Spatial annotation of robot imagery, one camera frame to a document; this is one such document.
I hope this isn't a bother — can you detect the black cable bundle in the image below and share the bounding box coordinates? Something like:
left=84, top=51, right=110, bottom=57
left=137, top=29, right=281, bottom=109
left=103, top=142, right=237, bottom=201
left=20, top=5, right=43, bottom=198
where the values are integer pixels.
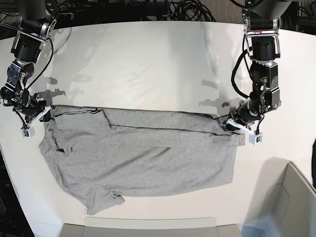
left=170, top=0, right=217, bottom=22

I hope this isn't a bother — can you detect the grey bin front edge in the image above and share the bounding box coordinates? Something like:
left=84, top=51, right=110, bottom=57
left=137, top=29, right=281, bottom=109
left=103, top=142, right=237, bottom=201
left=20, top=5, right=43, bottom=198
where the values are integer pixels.
left=59, top=217, right=241, bottom=237

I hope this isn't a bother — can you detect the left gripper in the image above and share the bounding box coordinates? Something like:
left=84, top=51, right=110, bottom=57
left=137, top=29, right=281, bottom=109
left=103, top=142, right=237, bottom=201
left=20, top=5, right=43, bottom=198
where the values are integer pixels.
left=221, top=100, right=266, bottom=134

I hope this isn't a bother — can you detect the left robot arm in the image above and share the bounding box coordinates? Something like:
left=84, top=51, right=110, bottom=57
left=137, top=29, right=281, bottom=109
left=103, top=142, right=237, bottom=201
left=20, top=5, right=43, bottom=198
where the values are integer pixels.
left=222, top=0, right=291, bottom=131

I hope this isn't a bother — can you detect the blue translucent bag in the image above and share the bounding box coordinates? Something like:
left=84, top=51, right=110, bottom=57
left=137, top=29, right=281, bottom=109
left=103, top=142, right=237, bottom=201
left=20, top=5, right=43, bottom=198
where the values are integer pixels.
left=240, top=215, right=282, bottom=237

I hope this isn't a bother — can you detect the grey T-shirt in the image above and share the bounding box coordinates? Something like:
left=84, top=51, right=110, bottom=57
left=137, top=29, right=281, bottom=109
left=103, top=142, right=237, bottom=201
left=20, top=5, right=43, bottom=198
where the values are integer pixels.
left=39, top=106, right=245, bottom=215

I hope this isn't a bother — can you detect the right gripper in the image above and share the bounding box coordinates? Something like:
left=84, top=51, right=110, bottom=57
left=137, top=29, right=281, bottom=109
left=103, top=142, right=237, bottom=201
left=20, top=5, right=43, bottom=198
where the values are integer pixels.
left=12, top=96, right=57, bottom=128

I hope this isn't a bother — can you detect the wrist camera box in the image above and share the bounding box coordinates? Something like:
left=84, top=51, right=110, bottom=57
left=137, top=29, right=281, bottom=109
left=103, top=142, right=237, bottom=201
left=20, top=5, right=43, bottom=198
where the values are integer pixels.
left=249, top=132, right=263, bottom=145
left=21, top=127, right=35, bottom=138

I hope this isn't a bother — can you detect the grey cardboard box right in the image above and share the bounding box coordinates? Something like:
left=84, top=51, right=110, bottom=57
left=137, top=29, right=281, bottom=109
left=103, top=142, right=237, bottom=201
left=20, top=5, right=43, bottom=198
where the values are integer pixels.
left=264, top=162, right=316, bottom=237

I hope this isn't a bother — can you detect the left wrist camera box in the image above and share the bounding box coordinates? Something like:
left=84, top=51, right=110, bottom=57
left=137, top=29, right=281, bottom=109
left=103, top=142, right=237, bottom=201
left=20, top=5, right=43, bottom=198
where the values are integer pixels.
left=249, top=132, right=263, bottom=145

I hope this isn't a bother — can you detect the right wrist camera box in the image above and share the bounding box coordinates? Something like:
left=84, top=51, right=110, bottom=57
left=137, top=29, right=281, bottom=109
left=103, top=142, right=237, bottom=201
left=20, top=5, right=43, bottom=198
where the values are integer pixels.
left=21, top=127, right=35, bottom=138

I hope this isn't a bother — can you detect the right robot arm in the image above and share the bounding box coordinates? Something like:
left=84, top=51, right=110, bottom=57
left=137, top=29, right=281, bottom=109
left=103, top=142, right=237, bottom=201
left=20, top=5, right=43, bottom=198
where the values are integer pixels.
left=0, top=0, right=58, bottom=130

